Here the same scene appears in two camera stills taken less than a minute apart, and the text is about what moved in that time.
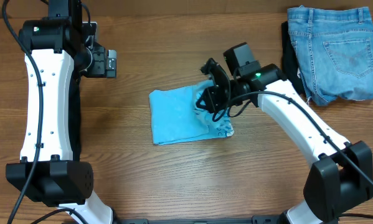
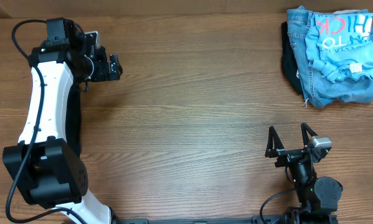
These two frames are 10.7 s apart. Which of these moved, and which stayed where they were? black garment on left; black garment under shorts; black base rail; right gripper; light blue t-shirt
Moved: light blue t-shirt; right gripper
Stayed: black base rail; black garment under shorts; black garment on left
